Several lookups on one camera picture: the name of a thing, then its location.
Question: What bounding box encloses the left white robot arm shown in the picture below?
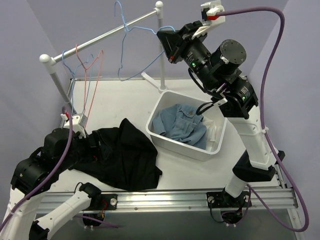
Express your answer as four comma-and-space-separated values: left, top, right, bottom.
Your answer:
0, 128, 110, 240

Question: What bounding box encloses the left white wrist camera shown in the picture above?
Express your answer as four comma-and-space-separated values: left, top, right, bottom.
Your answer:
60, 113, 88, 138

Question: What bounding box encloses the white plastic basket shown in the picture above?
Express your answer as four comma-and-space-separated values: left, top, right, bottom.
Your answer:
145, 90, 227, 161

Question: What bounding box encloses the black garment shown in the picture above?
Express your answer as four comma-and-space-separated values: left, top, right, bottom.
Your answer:
71, 118, 163, 192

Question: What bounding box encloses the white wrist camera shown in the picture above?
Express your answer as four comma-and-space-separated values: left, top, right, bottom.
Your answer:
191, 0, 226, 40
60, 113, 88, 138

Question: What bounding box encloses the blue denim skirt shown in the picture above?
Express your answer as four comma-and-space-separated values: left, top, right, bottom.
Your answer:
152, 104, 207, 150

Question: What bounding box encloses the white skirt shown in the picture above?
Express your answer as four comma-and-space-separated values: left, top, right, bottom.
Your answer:
202, 116, 220, 152

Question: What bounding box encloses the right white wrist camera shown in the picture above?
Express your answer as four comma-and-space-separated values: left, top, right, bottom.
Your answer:
191, 0, 226, 40

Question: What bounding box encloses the light blue wire hanger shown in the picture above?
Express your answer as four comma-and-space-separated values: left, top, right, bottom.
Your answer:
62, 50, 95, 114

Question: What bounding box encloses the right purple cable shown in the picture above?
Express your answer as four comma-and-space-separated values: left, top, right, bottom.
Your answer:
219, 6, 310, 233

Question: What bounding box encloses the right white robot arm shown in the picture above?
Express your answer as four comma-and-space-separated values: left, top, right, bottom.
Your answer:
156, 21, 280, 207

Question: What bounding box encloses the pink wire hanger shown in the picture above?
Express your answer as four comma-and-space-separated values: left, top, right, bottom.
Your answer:
75, 44, 105, 120

